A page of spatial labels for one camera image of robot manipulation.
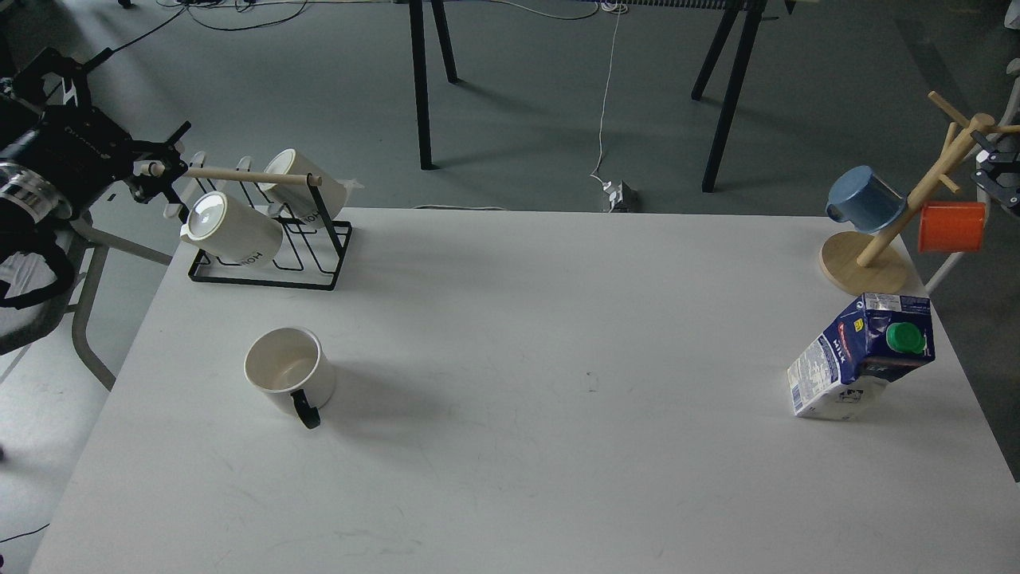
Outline black table legs left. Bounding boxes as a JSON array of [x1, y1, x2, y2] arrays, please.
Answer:
[[407, 1, 460, 171]]

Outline black cables on floor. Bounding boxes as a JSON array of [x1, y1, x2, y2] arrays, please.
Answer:
[[36, 0, 399, 96]]

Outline orange mug on tree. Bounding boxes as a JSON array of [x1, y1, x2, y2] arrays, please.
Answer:
[[918, 201, 987, 252]]

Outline black table legs right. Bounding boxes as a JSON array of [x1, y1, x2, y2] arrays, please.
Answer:
[[691, 1, 767, 193]]

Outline front white mug on rack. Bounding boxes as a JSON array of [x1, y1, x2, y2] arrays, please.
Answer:
[[179, 191, 284, 266]]

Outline rear white mug on rack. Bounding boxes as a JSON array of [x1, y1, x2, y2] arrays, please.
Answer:
[[258, 148, 351, 229]]

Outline white cable on floor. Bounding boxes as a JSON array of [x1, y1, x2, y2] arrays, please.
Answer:
[[478, 0, 630, 188]]

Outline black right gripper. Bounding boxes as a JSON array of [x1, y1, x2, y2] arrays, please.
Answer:
[[974, 132, 1019, 218]]

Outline blue mug on tree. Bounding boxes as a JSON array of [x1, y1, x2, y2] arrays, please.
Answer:
[[826, 166, 908, 234]]

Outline white mug with black handle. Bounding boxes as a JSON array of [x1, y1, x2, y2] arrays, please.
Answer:
[[244, 326, 336, 429]]

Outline grey power adapter on floor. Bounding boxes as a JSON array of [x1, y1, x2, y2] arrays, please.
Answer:
[[602, 181, 642, 212]]

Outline white mug on rack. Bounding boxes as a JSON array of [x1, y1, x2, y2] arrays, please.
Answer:
[[179, 191, 284, 266], [258, 148, 351, 229]]

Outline black table legs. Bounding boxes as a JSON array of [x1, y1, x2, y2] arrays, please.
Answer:
[[691, 1, 767, 193], [407, 1, 460, 171]]

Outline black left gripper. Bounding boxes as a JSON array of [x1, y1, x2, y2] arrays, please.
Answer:
[[0, 48, 192, 224]]

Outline grey chair left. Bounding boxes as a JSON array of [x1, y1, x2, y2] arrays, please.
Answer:
[[1, 212, 172, 390]]

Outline blue white milk carton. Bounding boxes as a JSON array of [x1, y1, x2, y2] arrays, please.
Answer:
[[787, 292, 936, 421]]

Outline black wire mug rack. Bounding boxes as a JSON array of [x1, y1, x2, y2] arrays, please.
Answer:
[[183, 167, 353, 291]]

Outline wooden mug tree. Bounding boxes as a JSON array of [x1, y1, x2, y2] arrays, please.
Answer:
[[818, 88, 1018, 297]]

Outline white chair right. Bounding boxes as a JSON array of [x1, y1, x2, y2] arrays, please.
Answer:
[[924, 60, 1020, 292]]

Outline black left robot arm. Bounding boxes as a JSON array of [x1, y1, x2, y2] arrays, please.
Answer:
[[2, 47, 190, 353]]

